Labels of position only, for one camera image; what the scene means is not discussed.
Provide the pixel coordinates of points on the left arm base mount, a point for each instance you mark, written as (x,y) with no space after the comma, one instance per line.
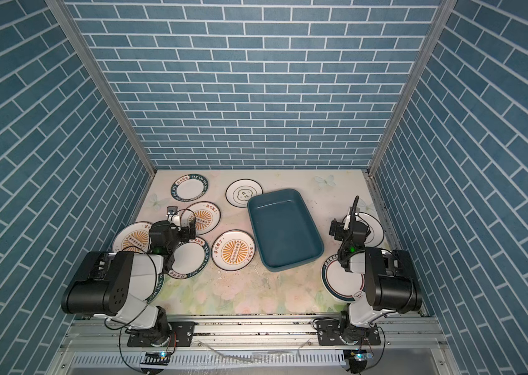
(175,334)

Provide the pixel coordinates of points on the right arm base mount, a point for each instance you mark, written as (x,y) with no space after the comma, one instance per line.
(331,332)

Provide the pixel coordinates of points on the green rim text plate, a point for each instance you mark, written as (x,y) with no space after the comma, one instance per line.
(190,258)

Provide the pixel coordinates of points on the aluminium rail frame front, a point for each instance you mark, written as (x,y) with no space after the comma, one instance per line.
(409,344)

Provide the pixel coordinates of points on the teal plastic bin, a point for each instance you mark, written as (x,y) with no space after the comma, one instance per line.
(285,233)

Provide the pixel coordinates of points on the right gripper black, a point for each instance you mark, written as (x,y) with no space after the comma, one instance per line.
(339,228)

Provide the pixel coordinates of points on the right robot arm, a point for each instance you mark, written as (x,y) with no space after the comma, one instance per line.
(373,281)

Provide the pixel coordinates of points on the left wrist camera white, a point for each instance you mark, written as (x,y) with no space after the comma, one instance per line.
(173,215)

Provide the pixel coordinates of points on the green red rim plate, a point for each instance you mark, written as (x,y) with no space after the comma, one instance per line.
(342,285)

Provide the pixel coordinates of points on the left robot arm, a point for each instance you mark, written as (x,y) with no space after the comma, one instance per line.
(119,285)

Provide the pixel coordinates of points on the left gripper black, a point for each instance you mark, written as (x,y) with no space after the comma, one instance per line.
(186,232)

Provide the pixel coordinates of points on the orange sunburst plate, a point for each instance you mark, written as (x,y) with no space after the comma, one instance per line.
(134,237)
(206,216)
(233,250)

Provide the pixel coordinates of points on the white clover plate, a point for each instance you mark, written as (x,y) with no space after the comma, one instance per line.
(241,191)
(377,235)

